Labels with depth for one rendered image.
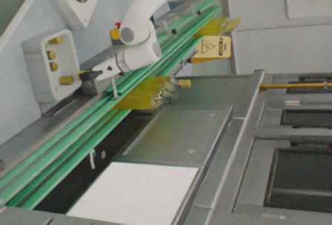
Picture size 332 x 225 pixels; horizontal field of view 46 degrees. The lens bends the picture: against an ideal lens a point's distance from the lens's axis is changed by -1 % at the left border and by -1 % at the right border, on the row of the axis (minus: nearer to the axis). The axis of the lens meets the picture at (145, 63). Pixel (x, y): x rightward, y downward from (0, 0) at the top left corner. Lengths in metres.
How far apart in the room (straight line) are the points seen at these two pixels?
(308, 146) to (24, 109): 0.97
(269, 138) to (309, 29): 5.95
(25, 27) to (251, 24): 6.30
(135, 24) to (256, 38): 6.40
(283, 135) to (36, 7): 1.00
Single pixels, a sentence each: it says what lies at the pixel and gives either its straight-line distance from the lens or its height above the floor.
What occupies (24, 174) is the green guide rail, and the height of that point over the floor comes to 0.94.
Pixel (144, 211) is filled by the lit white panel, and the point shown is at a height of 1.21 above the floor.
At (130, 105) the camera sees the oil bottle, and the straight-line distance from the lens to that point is 1.55.
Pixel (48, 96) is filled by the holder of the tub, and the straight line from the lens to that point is 1.40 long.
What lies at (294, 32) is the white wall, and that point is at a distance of 7.42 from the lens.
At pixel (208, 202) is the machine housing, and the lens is 1.15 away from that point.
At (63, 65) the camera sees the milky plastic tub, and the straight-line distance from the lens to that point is 1.51.
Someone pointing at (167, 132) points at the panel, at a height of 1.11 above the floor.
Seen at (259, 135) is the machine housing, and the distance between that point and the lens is 1.52.
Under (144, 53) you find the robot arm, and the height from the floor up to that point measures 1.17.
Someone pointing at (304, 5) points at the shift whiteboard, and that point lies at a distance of 7.29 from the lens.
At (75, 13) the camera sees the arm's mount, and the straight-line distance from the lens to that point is 1.55.
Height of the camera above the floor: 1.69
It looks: 25 degrees down
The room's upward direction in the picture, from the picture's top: 87 degrees clockwise
